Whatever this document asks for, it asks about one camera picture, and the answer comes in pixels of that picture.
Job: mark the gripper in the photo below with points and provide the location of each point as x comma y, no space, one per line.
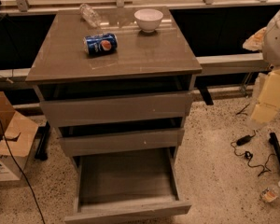
277,42

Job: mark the grey bottom drawer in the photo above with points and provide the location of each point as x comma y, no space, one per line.
113,188

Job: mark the grey drawer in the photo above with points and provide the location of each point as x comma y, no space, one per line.
119,142
113,188
116,109

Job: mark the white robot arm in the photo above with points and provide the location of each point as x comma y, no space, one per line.
267,41

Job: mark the grey drawer cabinet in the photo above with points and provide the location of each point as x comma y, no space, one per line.
142,64

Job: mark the grey middle drawer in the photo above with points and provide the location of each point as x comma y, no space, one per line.
119,142

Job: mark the grey top drawer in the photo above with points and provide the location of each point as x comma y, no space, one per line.
116,109

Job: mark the plastic bottle on floor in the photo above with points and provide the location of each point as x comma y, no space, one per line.
271,193

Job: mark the white ceramic bowl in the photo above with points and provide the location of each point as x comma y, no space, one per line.
148,19

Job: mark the blue Pepsi can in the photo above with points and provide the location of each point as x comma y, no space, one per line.
100,44

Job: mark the clear plastic bottle on cabinet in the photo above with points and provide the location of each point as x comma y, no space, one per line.
90,16

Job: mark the black table leg left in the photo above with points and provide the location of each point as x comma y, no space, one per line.
42,137

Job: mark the brown cardboard box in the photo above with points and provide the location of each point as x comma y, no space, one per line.
17,135

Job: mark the black power adapter with cable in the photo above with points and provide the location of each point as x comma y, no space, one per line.
248,155

